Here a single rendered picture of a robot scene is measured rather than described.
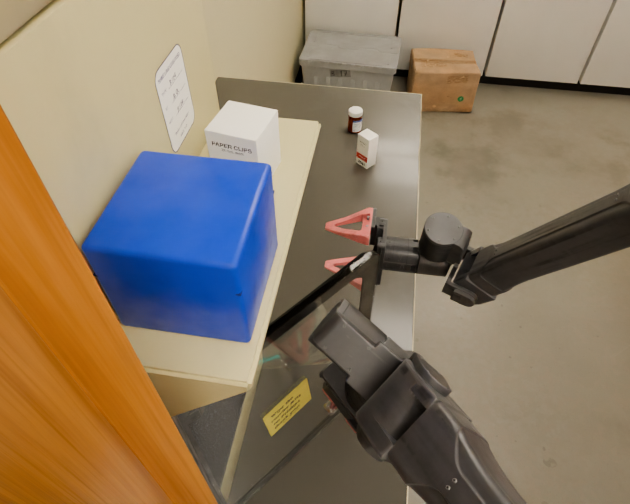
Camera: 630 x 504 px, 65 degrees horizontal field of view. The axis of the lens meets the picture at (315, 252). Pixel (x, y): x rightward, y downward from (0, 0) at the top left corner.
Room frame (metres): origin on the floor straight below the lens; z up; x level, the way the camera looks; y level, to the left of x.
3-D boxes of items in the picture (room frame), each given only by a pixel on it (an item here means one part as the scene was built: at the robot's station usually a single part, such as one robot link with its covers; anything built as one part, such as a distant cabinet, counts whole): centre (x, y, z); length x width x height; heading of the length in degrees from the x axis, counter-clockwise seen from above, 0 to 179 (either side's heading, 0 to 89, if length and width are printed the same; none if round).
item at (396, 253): (0.54, -0.13, 1.20); 0.07 x 0.07 x 0.10; 81
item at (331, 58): (3.02, -0.23, 0.17); 0.60 x 0.42 x 0.33; 79
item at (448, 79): (2.95, -0.82, 0.14); 0.41 x 0.33 x 0.29; 87
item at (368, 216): (0.55, -0.06, 1.24); 0.09 x 0.07 x 0.07; 81
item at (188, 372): (0.32, 0.08, 1.46); 0.32 x 0.11 x 0.10; 171
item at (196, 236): (0.24, 0.09, 1.56); 0.10 x 0.10 x 0.09; 81
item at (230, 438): (0.28, 0.03, 1.19); 0.30 x 0.01 x 0.40; 133
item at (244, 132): (0.38, 0.07, 1.54); 0.05 x 0.05 x 0.06; 71
